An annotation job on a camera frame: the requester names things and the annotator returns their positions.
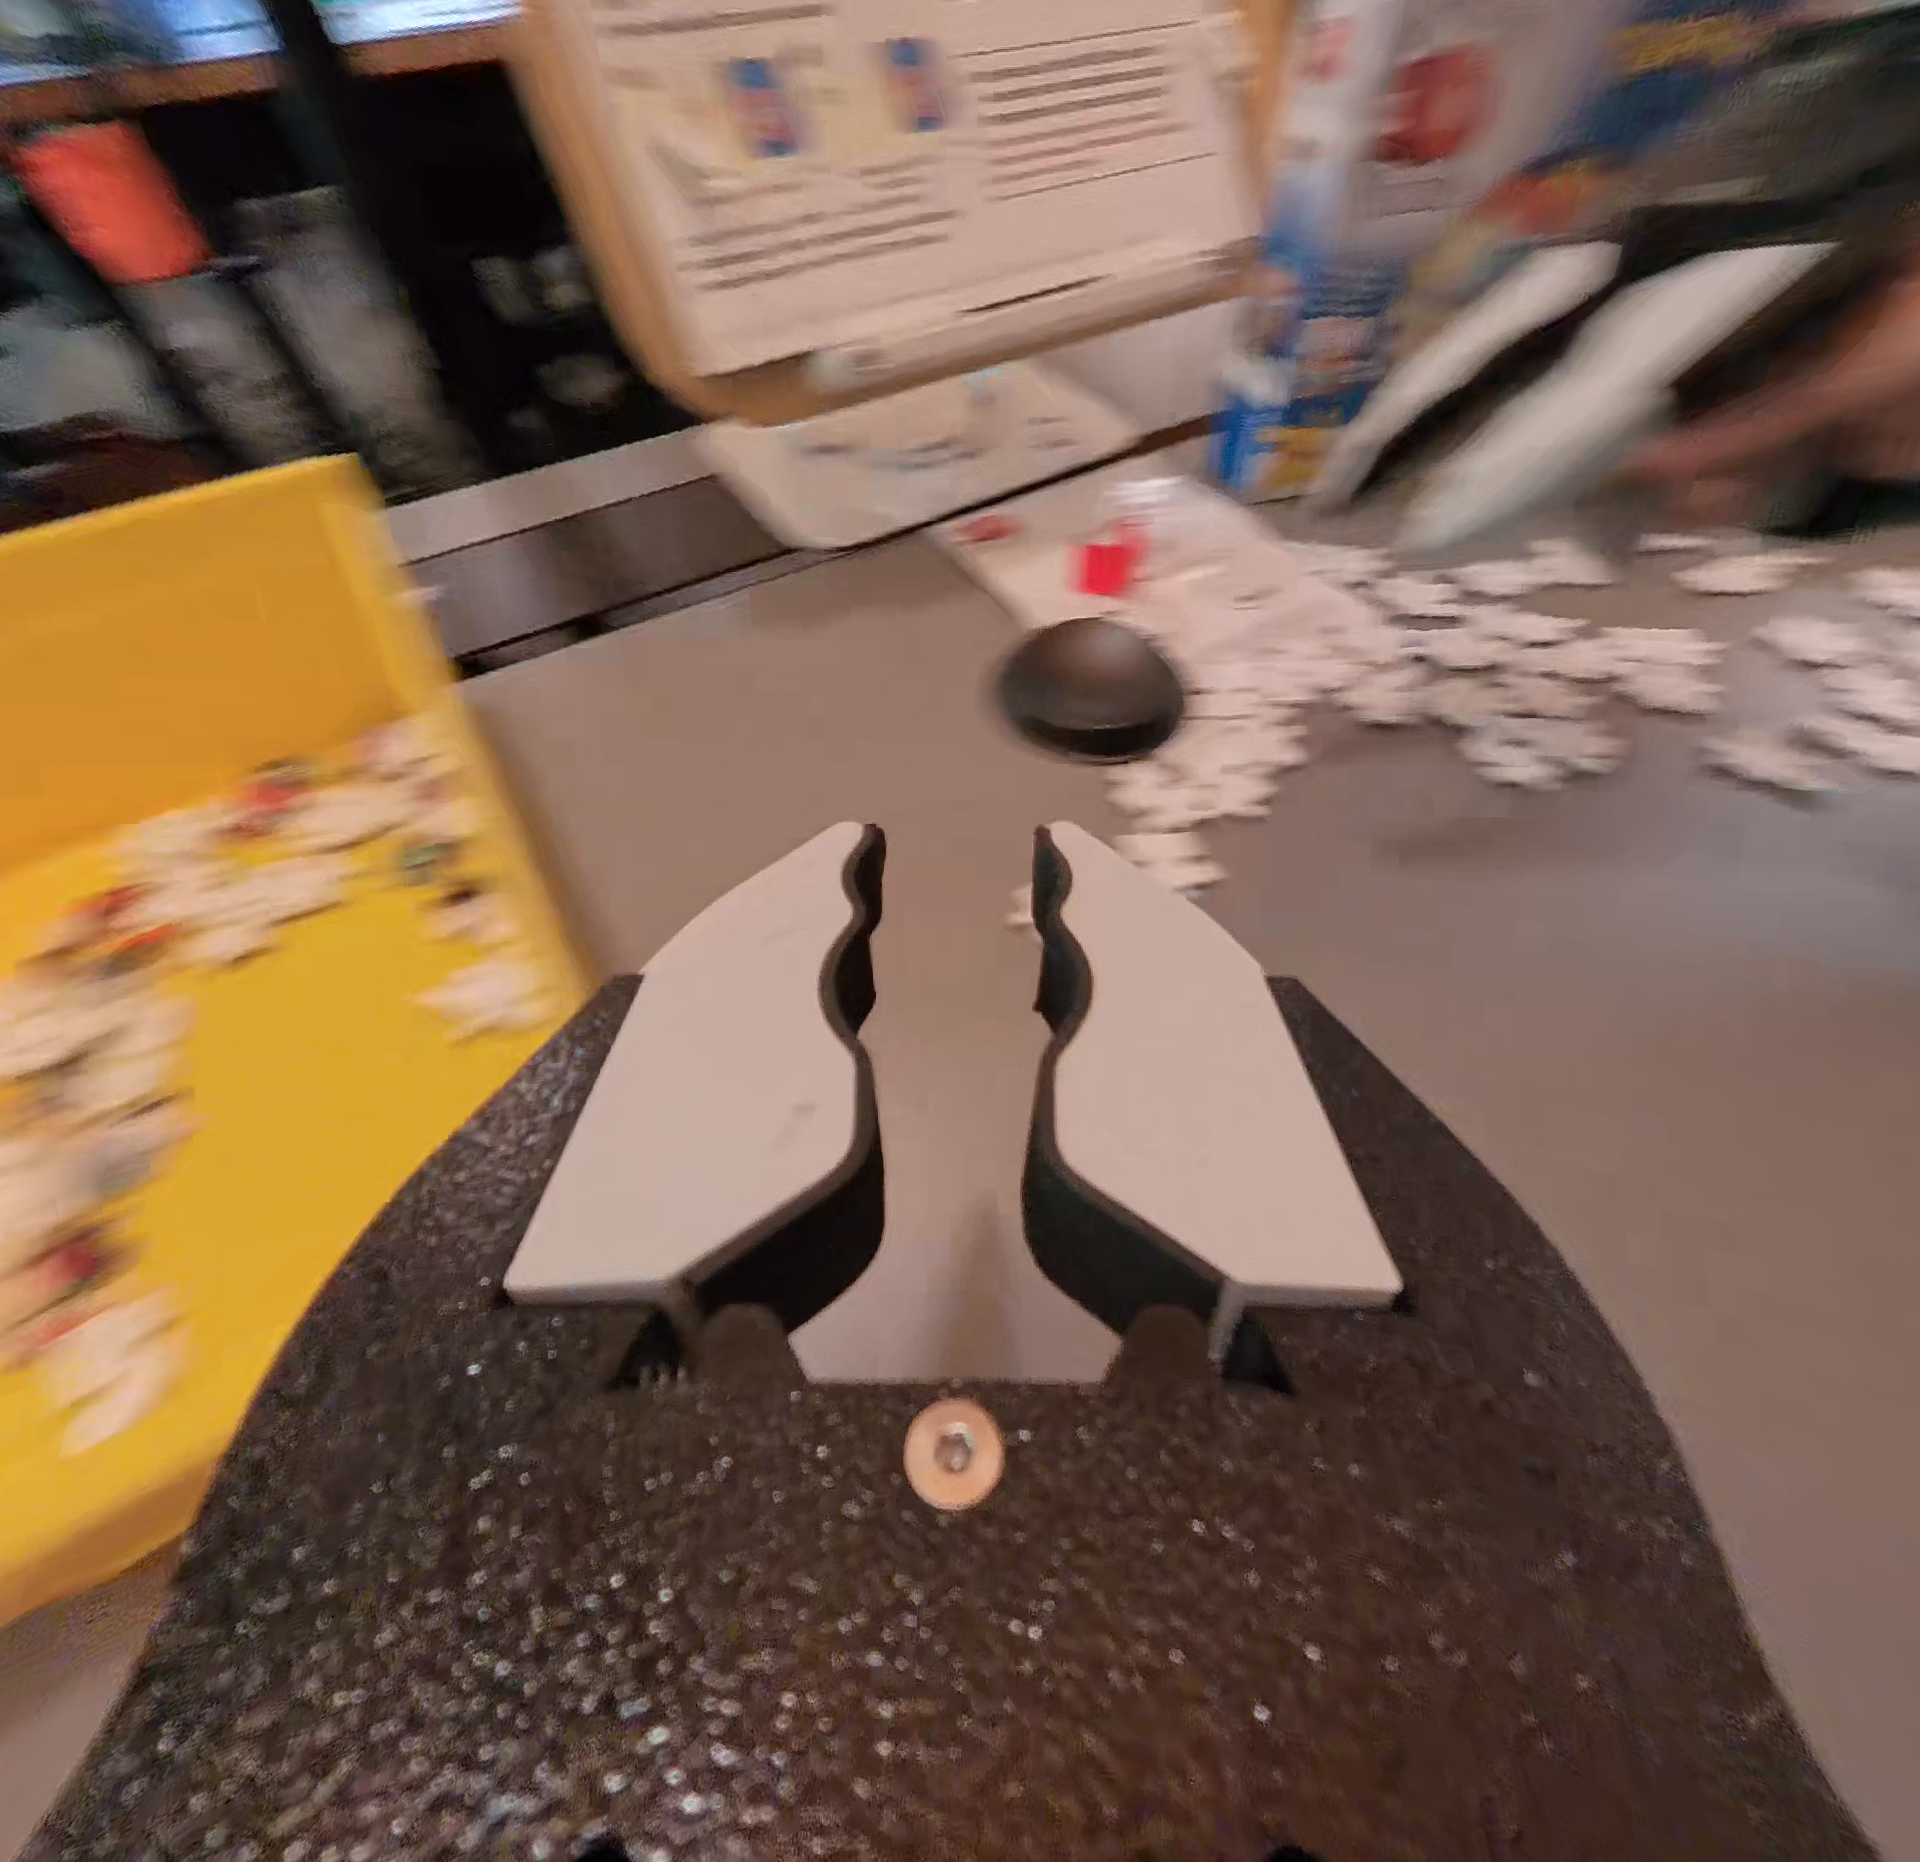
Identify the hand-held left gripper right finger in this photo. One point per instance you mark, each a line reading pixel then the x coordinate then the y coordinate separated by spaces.
pixel 1201 1127

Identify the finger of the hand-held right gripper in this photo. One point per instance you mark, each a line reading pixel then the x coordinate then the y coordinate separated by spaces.
pixel 1471 346
pixel 1620 377

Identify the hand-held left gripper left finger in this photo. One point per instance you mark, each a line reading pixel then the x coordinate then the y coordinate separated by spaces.
pixel 705 1127

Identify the scatter of white puzzle pieces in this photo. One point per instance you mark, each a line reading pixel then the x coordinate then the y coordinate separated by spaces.
pixel 1500 662

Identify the heap of printed puzzle pieces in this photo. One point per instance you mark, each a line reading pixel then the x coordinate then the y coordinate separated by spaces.
pixel 91 1023

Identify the yellow plastic bin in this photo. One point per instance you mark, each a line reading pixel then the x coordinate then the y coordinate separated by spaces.
pixel 224 662

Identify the blue puzzle box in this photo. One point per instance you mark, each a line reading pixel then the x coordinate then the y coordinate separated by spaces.
pixel 1351 166

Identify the person's right hand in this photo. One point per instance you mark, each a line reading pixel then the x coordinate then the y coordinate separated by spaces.
pixel 1830 414

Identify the white folded leaflet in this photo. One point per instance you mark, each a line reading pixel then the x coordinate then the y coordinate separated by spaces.
pixel 1201 573

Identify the red plastic clip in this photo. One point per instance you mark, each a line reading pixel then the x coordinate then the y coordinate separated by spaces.
pixel 1107 568

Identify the black round stand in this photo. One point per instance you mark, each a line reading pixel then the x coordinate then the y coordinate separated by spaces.
pixel 1089 684

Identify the white rounded board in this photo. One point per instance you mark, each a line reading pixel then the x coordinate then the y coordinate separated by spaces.
pixel 901 460

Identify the printed instruction sheet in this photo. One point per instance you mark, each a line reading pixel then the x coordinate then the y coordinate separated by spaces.
pixel 901 166

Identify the task instruction sheet on clipboard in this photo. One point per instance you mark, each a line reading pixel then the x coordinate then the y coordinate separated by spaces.
pixel 780 401

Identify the dark storage shelf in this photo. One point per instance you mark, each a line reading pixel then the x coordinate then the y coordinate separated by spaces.
pixel 375 362

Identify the orange roll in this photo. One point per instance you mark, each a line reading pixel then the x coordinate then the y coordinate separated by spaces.
pixel 113 204

